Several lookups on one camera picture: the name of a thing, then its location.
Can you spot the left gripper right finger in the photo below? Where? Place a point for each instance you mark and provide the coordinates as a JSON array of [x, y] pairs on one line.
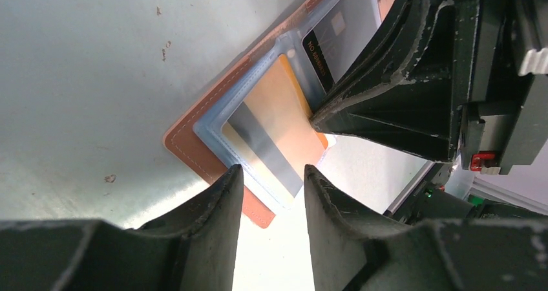
[[356, 248]]

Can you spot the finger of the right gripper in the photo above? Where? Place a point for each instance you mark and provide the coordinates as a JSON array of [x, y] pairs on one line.
[[407, 87]]

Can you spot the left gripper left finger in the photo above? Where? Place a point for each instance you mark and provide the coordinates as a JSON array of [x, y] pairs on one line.
[[192, 247]]

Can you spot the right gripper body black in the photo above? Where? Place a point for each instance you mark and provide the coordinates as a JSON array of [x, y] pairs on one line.
[[505, 123]]

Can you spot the gold credit card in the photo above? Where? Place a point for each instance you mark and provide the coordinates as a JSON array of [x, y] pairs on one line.
[[270, 131]]

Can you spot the brown leather card holder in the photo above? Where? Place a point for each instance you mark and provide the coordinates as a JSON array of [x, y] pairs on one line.
[[197, 139]]

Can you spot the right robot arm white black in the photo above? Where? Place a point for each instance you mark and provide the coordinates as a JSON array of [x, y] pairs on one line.
[[424, 197]]

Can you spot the black card in holder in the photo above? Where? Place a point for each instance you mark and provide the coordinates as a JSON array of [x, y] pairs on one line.
[[341, 30]]

